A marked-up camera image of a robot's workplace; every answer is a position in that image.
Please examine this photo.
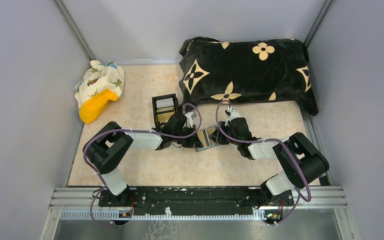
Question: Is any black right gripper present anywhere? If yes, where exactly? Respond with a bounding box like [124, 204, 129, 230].
[209, 121, 242, 147]

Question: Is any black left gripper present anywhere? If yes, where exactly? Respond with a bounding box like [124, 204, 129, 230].
[172, 125, 204, 149]

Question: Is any black compartment tray box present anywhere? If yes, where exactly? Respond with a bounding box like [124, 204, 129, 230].
[151, 93, 179, 129]

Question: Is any grey card holder wallet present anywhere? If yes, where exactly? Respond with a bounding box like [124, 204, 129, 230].
[195, 125, 220, 152]

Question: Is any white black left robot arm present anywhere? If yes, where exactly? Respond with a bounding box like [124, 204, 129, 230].
[82, 111, 201, 207]

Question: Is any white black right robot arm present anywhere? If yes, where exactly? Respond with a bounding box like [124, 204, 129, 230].
[210, 117, 330, 206]

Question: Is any black floral pillow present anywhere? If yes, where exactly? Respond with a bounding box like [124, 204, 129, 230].
[179, 37, 319, 116]

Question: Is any yellow cloth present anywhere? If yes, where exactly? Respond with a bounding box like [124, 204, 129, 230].
[79, 89, 120, 124]

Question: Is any dinosaur print cloth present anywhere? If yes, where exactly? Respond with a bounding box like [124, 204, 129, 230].
[74, 60, 125, 108]

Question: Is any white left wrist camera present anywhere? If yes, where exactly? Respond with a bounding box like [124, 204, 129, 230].
[184, 111, 197, 128]

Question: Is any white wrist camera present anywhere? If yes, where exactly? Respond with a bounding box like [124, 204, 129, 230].
[225, 108, 241, 123]
[184, 111, 197, 128]

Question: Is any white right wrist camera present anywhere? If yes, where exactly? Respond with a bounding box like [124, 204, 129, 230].
[225, 108, 241, 123]

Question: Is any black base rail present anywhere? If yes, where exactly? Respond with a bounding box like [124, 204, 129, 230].
[98, 186, 294, 216]

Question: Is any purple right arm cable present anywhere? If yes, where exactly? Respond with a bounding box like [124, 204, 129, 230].
[215, 100, 313, 226]

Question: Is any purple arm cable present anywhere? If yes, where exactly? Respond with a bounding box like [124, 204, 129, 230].
[82, 102, 203, 228]
[215, 100, 313, 226]

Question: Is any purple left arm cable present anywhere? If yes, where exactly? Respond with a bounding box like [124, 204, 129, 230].
[82, 102, 203, 228]

